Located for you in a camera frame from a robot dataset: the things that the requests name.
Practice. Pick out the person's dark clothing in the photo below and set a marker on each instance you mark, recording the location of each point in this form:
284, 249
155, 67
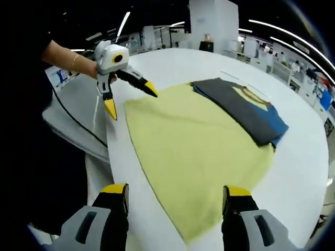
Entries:
31, 130

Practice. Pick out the yellow-green garment with grey and blue sleeves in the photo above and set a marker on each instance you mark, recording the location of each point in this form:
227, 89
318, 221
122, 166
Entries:
188, 146

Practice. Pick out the long ceiling light strip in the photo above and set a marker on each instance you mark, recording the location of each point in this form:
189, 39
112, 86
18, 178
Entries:
280, 30

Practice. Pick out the black bin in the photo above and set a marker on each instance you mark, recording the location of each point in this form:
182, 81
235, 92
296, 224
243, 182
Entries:
206, 46

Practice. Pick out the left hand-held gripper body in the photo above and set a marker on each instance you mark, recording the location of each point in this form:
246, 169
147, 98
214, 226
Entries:
111, 58

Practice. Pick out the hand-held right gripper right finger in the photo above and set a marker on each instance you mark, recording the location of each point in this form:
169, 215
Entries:
235, 219

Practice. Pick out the white square pillar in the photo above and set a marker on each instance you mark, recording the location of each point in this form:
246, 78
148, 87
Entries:
213, 23

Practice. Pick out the person's left hand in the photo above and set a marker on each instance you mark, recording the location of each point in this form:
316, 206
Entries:
92, 69

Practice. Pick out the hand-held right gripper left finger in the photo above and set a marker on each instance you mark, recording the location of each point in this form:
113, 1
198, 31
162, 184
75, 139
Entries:
112, 219

